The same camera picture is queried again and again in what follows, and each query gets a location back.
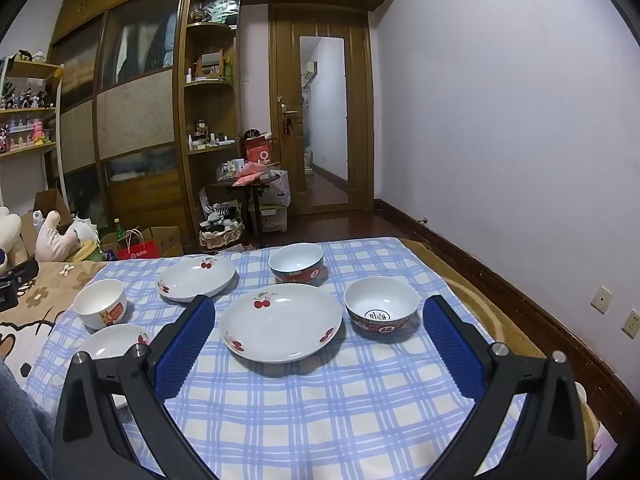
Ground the red paper bag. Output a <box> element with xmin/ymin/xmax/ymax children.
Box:
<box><xmin>116</xmin><ymin>230</ymin><xmax>160</xmax><ymax>261</ymax></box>

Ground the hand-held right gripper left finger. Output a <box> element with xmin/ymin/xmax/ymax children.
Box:
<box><xmin>52</xmin><ymin>294</ymin><xmax>218</xmax><ymax>480</ymax></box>

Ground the wooden corner shelf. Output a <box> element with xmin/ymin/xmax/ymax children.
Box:
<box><xmin>182</xmin><ymin>0</ymin><xmax>242</xmax><ymax>253</ymax></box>

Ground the small dark table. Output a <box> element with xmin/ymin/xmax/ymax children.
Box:
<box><xmin>210</xmin><ymin>175</ymin><xmax>275</xmax><ymax>236</ymax></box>

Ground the wooden wardrobe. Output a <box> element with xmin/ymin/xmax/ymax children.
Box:
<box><xmin>47</xmin><ymin>0</ymin><xmax>405</xmax><ymax>257</ymax></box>

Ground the clear plastic storage box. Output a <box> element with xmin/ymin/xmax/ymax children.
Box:
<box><xmin>247</xmin><ymin>170</ymin><xmax>292</xmax><ymax>234</ymax></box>

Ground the white bowl with yellow print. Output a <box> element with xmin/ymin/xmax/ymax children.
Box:
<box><xmin>73</xmin><ymin>279</ymin><xmax>127</xmax><ymax>331</ymax></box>

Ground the white cherry print plate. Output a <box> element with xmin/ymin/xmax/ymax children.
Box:
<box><xmin>219</xmin><ymin>283</ymin><xmax>344</xmax><ymax>365</ymax></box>
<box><xmin>76</xmin><ymin>323</ymin><xmax>152</xmax><ymax>409</ymax></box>
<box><xmin>156</xmin><ymin>255</ymin><xmax>236</xmax><ymax>303</ymax></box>

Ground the wooden door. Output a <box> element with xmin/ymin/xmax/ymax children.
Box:
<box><xmin>269</xmin><ymin>4</ymin><xmax>376</xmax><ymax>212</ymax></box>

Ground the blue plaid cloth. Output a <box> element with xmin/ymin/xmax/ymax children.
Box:
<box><xmin>25</xmin><ymin>236</ymin><xmax>591</xmax><ymax>480</ymax></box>

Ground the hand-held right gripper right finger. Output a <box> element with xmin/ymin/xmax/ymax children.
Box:
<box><xmin>421</xmin><ymin>294</ymin><xmax>587</xmax><ymax>480</ymax></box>

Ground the pink packet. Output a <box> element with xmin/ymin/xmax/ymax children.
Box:
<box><xmin>232</xmin><ymin>162</ymin><xmax>267</xmax><ymax>187</ymax></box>

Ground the patterned bowl with inner emblem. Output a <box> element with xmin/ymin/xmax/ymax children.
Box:
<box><xmin>343</xmin><ymin>276</ymin><xmax>420</xmax><ymax>336</ymax></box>

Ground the pink white plush toy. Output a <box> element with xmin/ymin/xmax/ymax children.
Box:
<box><xmin>34</xmin><ymin>209</ymin><xmax>102</xmax><ymax>262</ymax></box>

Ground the brown printed blanket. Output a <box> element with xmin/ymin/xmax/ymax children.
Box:
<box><xmin>0</xmin><ymin>236</ymin><xmax>621</xmax><ymax>480</ymax></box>

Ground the black white striped item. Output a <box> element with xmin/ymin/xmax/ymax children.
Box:
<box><xmin>202</xmin><ymin>202</ymin><xmax>244</xmax><ymax>233</ymax></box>

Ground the door mirror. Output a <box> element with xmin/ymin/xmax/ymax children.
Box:
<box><xmin>299</xmin><ymin>36</ymin><xmax>349</xmax><ymax>207</ymax></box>

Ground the red blue patterned bowl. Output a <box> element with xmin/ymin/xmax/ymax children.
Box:
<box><xmin>268</xmin><ymin>243</ymin><xmax>324</xmax><ymax>284</ymax></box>

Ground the grey fleece clothing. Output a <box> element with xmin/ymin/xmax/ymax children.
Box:
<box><xmin>0</xmin><ymin>357</ymin><xmax>56</xmax><ymax>480</ymax></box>

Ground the cardboard box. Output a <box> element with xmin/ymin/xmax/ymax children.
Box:
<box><xmin>20</xmin><ymin>188</ymin><xmax>74</xmax><ymax>242</ymax></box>
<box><xmin>142</xmin><ymin>226</ymin><xmax>184</xmax><ymax>259</ymax></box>

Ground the lace trimmed basket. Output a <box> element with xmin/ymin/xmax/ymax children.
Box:
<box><xmin>199</xmin><ymin>221</ymin><xmax>246</xmax><ymax>250</ymax></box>

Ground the wooden shelf with figurines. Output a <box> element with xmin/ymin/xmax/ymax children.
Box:
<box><xmin>0</xmin><ymin>50</ymin><xmax>66</xmax><ymax>160</ymax></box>

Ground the cream plush toy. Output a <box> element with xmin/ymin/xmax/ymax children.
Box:
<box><xmin>0</xmin><ymin>206</ymin><xmax>29</xmax><ymax>267</ymax></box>

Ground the red shopping bag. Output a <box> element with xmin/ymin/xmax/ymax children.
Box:
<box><xmin>243</xmin><ymin>134</ymin><xmax>275</xmax><ymax>167</ymax></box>

